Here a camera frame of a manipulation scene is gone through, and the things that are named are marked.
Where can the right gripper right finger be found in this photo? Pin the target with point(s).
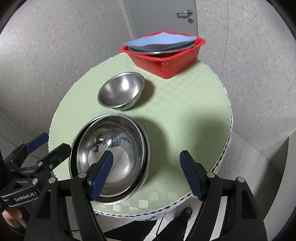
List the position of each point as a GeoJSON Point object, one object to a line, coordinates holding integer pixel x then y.
{"type": "Point", "coordinates": [242, 219]}

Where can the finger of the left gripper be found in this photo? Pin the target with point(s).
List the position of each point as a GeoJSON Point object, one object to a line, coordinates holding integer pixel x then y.
{"type": "Point", "coordinates": [24, 149]}
{"type": "Point", "coordinates": [55, 157]}

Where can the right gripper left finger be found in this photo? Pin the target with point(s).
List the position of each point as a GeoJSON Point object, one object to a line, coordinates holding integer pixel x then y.
{"type": "Point", "coordinates": [50, 221]}

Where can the wide steel plate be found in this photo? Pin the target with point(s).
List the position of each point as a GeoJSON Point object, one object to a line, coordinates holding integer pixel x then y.
{"type": "Point", "coordinates": [143, 166]}

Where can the large steel bowl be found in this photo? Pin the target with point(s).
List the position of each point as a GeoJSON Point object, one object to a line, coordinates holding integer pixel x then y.
{"type": "Point", "coordinates": [113, 150]}

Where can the medium steel bowl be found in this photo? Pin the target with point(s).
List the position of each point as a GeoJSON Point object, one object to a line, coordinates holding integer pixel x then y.
{"type": "Point", "coordinates": [121, 91]}

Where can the blue plastic plate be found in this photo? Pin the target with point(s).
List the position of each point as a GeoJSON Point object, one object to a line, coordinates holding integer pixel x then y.
{"type": "Point", "coordinates": [160, 42]}

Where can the person's left hand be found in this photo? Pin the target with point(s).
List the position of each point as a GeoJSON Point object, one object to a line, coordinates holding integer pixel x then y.
{"type": "Point", "coordinates": [12, 217]}

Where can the green checkered tablecloth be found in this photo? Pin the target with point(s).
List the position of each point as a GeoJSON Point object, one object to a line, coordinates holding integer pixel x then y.
{"type": "Point", "coordinates": [190, 111]}

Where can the red plastic basin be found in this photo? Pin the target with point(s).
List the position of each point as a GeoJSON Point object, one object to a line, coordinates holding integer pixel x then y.
{"type": "Point", "coordinates": [166, 65]}

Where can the steel bowl in basin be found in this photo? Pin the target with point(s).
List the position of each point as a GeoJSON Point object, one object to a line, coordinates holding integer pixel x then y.
{"type": "Point", "coordinates": [161, 52]}

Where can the grey door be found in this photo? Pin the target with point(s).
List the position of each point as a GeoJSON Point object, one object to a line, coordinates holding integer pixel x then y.
{"type": "Point", "coordinates": [147, 17]}

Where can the metal door handle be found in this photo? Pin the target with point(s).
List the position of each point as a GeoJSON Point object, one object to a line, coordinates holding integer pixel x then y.
{"type": "Point", "coordinates": [184, 14]}

